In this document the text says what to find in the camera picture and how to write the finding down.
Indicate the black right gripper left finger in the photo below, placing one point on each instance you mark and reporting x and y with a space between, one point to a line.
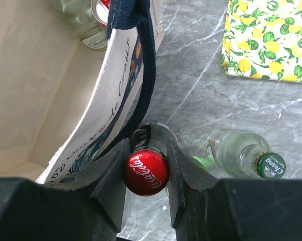
87 205

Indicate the lemon print cloth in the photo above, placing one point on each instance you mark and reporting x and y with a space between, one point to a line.
263 40

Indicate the green glass bottle right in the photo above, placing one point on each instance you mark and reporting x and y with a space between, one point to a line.
203 162

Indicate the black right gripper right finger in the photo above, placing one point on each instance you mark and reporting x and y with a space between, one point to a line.
203 207

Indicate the beige canvas tote bag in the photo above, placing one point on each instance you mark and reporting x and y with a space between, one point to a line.
62 104

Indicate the silver red soda can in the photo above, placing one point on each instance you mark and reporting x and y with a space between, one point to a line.
100 11

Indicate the dark cola glass bottle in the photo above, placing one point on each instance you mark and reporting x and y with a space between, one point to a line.
146 171

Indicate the clear soda water bottle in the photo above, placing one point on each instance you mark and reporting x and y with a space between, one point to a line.
77 17

